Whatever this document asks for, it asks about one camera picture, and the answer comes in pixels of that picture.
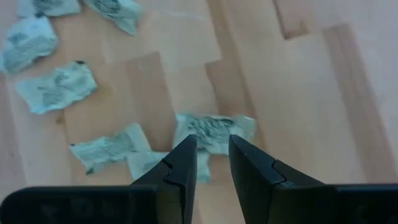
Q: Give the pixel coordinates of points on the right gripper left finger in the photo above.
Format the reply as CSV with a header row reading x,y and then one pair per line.
x,y
180,174

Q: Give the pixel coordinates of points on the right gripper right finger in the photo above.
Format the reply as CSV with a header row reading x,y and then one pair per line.
x,y
252,174

